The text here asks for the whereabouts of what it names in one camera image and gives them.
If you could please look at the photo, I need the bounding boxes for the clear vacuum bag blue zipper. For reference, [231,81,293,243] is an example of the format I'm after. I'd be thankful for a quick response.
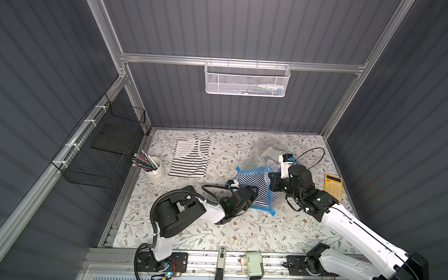
[232,130,324,220]

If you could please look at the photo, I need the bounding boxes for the black white striped tank top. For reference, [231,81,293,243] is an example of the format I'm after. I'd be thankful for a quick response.
[169,138,211,178]

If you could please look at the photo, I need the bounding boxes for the navy white striped tank top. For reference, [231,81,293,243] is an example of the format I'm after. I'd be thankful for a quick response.
[237,172,271,208]

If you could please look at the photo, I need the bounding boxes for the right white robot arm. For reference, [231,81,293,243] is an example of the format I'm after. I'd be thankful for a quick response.
[268,164,430,280]

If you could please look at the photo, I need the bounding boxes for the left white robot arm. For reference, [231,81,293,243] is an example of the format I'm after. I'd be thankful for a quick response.
[134,181,259,272]

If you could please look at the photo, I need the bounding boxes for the yellow calculator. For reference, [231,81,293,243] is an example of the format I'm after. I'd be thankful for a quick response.
[324,174,344,203]

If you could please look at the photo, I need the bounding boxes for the pale green box device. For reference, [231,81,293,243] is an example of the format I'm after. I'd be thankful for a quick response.
[240,251,265,280]

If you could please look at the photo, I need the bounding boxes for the black white handheld tool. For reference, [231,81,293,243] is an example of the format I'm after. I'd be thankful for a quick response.
[214,246,227,280]

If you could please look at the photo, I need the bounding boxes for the white mug pen holder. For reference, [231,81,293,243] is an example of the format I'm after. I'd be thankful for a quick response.
[145,156,166,184]

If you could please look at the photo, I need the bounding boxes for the markers in white basket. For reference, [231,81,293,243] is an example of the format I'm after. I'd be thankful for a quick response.
[232,84,286,97]

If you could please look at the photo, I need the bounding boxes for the pens in mug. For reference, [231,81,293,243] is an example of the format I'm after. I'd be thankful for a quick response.
[132,151,159,172]

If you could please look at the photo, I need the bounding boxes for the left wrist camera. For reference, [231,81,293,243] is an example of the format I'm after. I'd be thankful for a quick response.
[226,179,239,190]

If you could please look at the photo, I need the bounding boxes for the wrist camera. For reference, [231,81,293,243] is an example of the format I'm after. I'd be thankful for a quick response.
[226,179,239,190]
[279,153,295,179]

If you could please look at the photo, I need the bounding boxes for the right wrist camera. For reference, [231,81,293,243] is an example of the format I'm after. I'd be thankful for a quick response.
[279,153,295,179]

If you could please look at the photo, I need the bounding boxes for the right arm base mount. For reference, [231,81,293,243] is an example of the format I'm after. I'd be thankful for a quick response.
[282,255,338,279]

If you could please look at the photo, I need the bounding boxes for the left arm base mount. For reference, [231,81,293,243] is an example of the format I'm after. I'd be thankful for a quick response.
[135,251,189,273]

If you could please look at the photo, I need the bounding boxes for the white wire mesh basket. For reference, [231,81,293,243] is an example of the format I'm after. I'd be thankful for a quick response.
[204,61,291,98]

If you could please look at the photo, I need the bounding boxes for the black wire mesh basket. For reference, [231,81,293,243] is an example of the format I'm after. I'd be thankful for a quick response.
[51,97,146,190]

